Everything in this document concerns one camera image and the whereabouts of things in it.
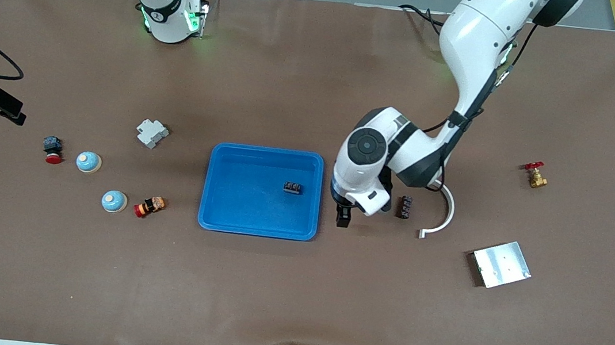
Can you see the brown table cover sheet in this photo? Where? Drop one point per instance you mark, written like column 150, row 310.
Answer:
column 293, row 298

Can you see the blue plastic tray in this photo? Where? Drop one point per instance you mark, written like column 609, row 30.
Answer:
column 246, row 200

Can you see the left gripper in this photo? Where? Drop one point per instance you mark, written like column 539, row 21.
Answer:
column 343, row 216

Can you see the black capacitor block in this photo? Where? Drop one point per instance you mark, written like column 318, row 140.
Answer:
column 406, row 207
column 293, row 187

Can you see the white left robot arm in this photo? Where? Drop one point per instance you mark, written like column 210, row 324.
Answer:
column 473, row 35

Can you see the white curved plastic bracket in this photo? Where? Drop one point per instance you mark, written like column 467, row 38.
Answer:
column 451, row 212

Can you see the light blue call bell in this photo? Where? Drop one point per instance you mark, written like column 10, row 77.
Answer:
column 114, row 201
column 88, row 162

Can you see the white circuit breaker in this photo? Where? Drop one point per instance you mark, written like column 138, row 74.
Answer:
column 151, row 133

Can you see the red yellow emergency stop button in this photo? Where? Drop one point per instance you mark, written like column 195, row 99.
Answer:
column 149, row 206

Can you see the square aluminium plate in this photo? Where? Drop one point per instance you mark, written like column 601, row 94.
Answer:
column 501, row 264

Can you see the red mushroom pushbutton black base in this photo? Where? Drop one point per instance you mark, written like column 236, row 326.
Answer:
column 52, row 148

